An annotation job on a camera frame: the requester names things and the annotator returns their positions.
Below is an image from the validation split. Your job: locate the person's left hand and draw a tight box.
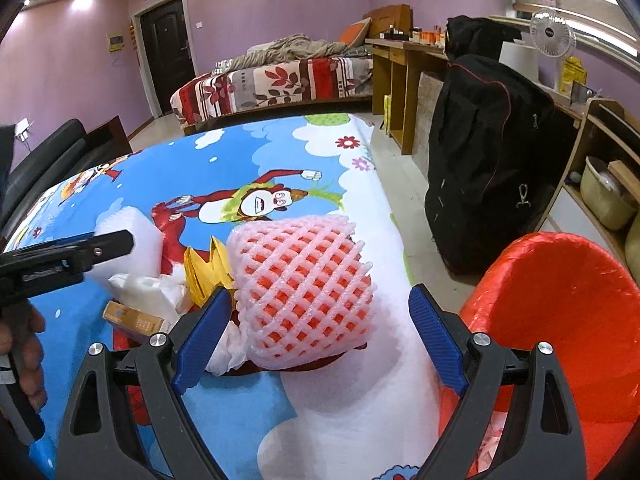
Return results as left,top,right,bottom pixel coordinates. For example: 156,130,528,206
0,303,49,412

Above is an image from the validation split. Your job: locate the small white desk fan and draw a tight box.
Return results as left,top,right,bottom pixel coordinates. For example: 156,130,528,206
529,9,576,59

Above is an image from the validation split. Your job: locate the grey blanket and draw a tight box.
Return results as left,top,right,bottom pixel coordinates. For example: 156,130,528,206
215,33,349,72

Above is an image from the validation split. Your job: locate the large black bag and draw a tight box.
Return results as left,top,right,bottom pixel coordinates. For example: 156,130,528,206
423,53,569,276

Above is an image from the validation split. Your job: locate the beige pot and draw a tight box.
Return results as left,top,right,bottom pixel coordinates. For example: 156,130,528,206
579,155,639,231
624,219,640,267

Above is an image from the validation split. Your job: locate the yellow packet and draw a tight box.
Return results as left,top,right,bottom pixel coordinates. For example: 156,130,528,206
562,55,586,95

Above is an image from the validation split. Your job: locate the fruit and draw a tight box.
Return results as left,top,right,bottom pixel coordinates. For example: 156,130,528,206
227,213,377,372

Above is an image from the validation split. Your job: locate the wooden shelf cabinet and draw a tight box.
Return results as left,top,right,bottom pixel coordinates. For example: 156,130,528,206
536,97,640,282

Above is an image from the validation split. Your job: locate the orange pillow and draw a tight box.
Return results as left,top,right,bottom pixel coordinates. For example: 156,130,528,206
337,17,374,46

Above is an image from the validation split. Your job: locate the wooden desk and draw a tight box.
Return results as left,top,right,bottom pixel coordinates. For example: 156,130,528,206
364,35,451,156

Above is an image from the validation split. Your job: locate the small black bag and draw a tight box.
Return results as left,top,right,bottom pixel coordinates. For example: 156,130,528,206
444,15,524,61

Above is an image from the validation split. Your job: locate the white plastic bag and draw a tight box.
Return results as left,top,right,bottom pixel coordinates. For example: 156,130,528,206
107,272,189,322

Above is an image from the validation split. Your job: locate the wooden headboard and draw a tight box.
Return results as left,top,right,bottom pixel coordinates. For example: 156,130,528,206
362,3,412,41

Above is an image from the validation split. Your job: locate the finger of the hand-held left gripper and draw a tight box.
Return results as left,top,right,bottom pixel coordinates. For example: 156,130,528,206
59,229,136,275

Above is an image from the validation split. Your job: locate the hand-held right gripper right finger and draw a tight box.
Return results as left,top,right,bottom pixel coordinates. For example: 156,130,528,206
407,282,587,480

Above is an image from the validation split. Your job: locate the yellow crumpled wrapper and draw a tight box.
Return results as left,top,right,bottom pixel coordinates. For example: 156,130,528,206
183,235,236,309

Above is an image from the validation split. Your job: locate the dark brown door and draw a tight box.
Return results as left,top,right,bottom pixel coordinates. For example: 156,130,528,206
133,0,195,119

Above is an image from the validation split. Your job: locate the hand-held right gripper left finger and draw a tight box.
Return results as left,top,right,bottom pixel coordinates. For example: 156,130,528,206
57,286,236,480

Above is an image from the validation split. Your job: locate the patterned grey board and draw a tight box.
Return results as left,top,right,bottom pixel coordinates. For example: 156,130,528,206
412,70,449,177

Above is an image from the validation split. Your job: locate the bed with floral sheet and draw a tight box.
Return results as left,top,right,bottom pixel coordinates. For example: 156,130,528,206
169,54,375,134

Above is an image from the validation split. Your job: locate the yellow cardboard box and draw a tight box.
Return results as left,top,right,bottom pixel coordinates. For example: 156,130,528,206
102,300,166,336

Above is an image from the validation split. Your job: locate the row of small bottles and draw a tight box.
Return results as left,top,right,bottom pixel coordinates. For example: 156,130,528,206
379,23,447,44

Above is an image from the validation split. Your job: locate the black leather chair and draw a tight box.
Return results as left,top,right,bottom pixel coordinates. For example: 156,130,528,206
0,118,87,241

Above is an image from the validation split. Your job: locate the white crumpled tissue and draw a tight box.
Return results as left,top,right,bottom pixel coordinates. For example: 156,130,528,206
204,317,252,377

